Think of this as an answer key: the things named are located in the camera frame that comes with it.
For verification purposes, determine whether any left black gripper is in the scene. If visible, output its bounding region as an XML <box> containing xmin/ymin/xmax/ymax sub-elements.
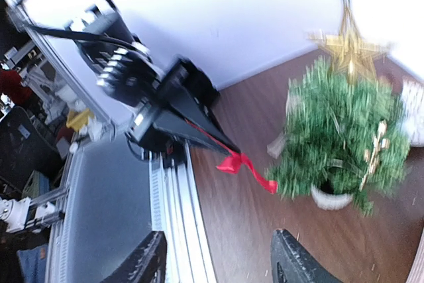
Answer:
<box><xmin>126</xmin><ymin>58</ymin><xmax>240</xmax><ymax>154</ymax></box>

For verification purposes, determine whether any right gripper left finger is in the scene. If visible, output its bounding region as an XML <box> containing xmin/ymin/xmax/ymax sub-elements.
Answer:
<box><xmin>102</xmin><ymin>231</ymin><xmax>167</xmax><ymax>283</ymax></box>

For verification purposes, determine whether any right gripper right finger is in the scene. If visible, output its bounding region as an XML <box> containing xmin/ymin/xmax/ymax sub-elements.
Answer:
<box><xmin>270</xmin><ymin>229</ymin><xmax>341</xmax><ymax>283</ymax></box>

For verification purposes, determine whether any red ribbon bow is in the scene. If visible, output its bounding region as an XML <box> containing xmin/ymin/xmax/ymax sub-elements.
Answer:
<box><xmin>217</xmin><ymin>151</ymin><xmax>278</xmax><ymax>194</ymax></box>

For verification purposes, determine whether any burlap ribbon bow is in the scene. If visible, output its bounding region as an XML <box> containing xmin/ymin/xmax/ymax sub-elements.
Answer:
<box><xmin>267</xmin><ymin>132</ymin><xmax>286</xmax><ymax>159</ymax></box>

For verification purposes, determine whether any small green christmas tree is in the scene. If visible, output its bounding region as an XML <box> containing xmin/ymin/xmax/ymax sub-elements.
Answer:
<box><xmin>266</xmin><ymin>57</ymin><xmax>410</xmax><ymax>215</ymax></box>

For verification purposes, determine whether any gold glitter berry sprig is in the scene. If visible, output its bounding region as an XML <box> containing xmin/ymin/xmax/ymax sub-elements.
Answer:
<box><xmin>359</xmin><ymin>120</ymin><xmax>390</xmax><ymax>191</ymax></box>

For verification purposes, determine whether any gold star ornament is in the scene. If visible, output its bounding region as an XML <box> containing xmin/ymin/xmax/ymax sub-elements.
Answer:
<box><xmin>307</xmin><ymin>5</ymin><xmax>392</xmax><ymax>83</ymax></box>

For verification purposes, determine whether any pink plastic basket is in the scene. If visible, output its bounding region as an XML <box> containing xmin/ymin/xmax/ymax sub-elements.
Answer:
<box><xmin>401</xmin><ymin>80</ymin><xmax>423</xmax><ymax>147</ymax></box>

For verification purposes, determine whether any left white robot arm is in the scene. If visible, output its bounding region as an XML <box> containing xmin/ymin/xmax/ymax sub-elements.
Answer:
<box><xmin>74</xmin><ymin>6</ymin><xmax>240</xmax><ymax>156</ymax></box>

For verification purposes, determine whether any front aluminium rail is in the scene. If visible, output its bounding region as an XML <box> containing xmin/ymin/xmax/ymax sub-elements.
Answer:
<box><xmin>45</xmin><ymin>136</ymin><xmax>216</xmax><ymax>282</ymax></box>

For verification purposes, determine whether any left black cable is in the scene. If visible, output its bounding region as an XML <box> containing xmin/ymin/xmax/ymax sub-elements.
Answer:
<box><xmin>15</xmin><ymin>0</ymin><xmax>140</xmax><ymax>48</ymax></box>

